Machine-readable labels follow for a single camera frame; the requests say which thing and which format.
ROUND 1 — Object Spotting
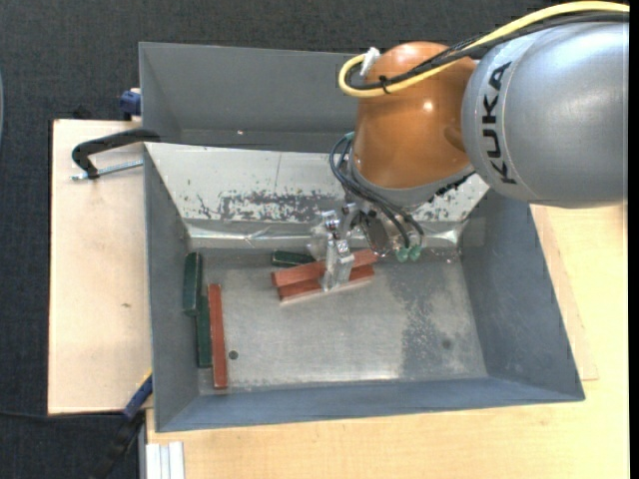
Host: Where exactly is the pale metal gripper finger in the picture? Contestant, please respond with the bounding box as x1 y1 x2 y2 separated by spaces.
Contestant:
333 239 356 286
321 216 341 292

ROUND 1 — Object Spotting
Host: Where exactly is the red-brown flat block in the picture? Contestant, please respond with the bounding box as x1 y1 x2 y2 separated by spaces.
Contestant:
271 247 380 289
276 265 376 302
207 282 231 391

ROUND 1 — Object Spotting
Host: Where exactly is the dark green flat block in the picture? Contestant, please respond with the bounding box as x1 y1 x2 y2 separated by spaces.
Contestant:
182 250 205 317
271 249 318 269
195 290 215 369

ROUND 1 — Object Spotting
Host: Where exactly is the grey metal bin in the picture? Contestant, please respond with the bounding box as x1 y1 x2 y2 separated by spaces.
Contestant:
138 41 586 433

